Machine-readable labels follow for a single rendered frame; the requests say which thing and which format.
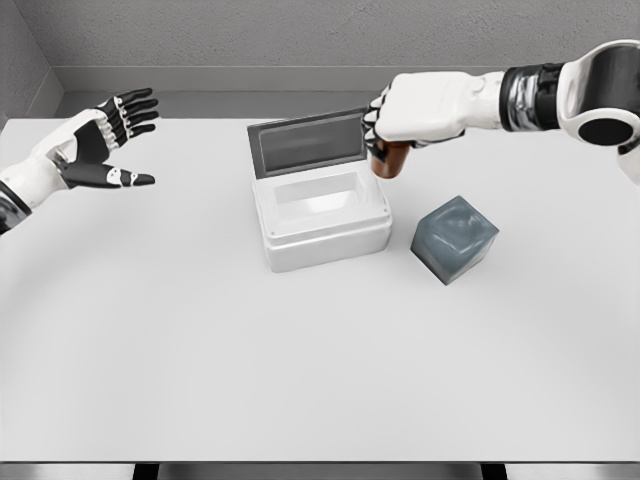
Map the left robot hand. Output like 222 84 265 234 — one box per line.
30 88 160 190

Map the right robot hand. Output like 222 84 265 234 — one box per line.
362 72 479 164

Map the grey box lid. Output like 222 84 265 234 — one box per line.
246 107 372 180

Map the white box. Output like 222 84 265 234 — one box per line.
251 170 393 274

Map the brown cup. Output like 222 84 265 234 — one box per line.
370 140 412 181

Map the grey-blue cube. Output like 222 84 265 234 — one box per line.
410 195 501 287

